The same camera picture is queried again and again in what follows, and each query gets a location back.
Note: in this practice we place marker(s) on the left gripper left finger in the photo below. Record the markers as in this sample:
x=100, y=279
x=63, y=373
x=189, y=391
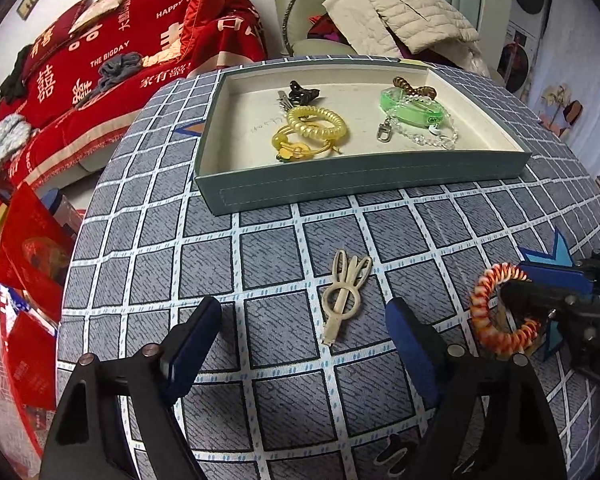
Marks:
x=87, y=439

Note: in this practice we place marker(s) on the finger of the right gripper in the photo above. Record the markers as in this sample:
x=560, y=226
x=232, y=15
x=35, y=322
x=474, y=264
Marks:
x=555, y=275
x=530, y=298

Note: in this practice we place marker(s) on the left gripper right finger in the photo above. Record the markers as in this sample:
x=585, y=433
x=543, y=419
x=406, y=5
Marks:
x=520, y=439

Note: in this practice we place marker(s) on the beige rabbit hair clip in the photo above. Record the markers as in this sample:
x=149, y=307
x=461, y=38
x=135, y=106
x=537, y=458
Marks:
x=342, y=299

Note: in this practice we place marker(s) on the green translucent bangle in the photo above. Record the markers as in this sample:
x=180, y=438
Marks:
x=412, y=109

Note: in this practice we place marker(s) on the black claw hair clip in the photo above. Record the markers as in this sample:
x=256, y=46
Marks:
x=299, y=96

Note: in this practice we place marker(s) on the silver rhinestone hair clip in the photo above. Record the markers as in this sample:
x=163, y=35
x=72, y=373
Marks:
x=284, y=102

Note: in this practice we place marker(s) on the grey-green jewelry tray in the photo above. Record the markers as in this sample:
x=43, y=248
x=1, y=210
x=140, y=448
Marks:
x=236, y=168

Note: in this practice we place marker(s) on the blue checked tablecloth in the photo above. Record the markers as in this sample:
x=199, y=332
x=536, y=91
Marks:
x=256, y=228

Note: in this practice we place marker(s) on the red gift bags pile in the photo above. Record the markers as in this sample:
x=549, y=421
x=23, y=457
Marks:
x=35, y=253

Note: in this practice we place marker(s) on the white patterned clothes pile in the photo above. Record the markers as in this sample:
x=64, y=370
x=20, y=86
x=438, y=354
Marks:
x=15, y=132

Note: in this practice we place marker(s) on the beige down jacket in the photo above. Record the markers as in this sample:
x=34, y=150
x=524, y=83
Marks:
x=378, y=27

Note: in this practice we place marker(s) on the grey garment on sofa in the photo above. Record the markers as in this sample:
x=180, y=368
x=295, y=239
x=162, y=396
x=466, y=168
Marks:
x=113, y=72

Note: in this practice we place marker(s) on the black garment on sofa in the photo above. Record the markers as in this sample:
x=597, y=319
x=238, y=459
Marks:
x=13, y=88

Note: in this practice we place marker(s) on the red covered sofa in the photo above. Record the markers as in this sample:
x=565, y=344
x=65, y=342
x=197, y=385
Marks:
x=78, y=87

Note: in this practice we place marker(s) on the red cushion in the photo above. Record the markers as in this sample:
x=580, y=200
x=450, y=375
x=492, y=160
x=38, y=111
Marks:
x=53, y=37

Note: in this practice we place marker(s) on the printed cushion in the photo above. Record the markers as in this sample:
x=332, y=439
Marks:
x=95, y=11

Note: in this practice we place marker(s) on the small dark picture frame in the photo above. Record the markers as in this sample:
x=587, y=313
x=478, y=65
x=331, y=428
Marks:
x=25, y=7

